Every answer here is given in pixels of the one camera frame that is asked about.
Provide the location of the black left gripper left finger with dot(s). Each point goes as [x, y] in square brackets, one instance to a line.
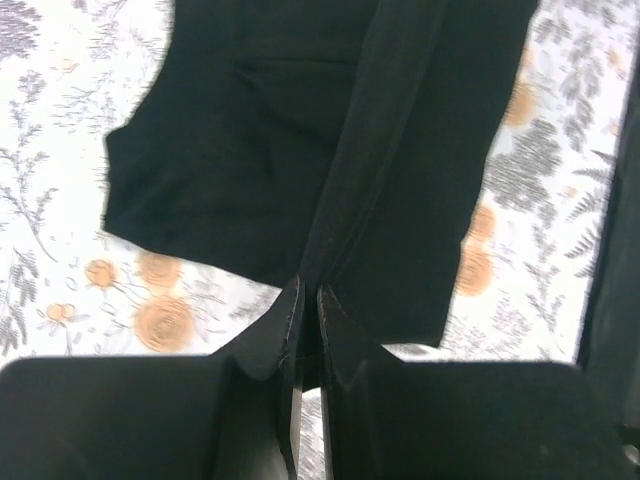
[228, 415]

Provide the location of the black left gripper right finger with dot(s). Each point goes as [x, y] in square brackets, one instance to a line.
[385, 418]

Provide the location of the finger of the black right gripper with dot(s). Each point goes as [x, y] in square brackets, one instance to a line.
[609, 349]

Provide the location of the black t shirt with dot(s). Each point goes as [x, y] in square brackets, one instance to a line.
[342, 142]

